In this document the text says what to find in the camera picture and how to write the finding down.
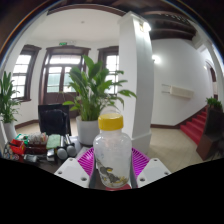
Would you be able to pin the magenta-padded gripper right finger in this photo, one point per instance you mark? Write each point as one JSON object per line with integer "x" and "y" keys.
{"x": 152, "y": 170}

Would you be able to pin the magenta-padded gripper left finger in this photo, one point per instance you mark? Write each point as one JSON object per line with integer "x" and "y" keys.
{"x": 71, "y": 170}

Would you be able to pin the clear yellow-capped drink bottle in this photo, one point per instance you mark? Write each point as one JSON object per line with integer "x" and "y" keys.
{"x": 112, "y": 153}

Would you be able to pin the green notebook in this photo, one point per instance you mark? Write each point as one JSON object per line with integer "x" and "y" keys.
{"x": 53, "y": 141}

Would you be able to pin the flat round red coaster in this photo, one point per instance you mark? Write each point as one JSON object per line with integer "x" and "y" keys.
{"x": 119, "y": 188}

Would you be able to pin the box of snacks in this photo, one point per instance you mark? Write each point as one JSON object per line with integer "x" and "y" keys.
{"x": 37, "y": 140}

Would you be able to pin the black chair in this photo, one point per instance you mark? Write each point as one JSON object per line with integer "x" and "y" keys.
{"x": 54, "y": 120}

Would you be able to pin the red snack package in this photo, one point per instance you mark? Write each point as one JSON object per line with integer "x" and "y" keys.
{"x": 17, "y": 147}

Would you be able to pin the red carpeted staircase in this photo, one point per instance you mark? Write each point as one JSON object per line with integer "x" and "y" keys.
{"x": 195, "y": 128}

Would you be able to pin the small plant on dark stand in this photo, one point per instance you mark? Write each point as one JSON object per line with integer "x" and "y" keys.
{"x": 213, "y": 130}

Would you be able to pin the leafy plant in white pot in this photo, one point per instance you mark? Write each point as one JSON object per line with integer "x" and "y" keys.
{"x": 91, "y": 96}
{"x": 7, "y": 100}

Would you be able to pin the dark wooden double door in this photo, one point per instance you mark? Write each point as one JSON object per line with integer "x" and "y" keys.
{"x": 56, "y": 76}

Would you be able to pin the dark-framed window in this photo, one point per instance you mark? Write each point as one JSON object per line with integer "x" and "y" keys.
{"x": 23, "y": 73}
{"x": 111, "y": 66}

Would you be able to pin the green exit sign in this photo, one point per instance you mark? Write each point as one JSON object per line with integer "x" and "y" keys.
{"x": 63, "y": 43}

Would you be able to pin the white wall heater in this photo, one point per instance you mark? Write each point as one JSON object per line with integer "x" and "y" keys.
{"x": 180, "y": 91}

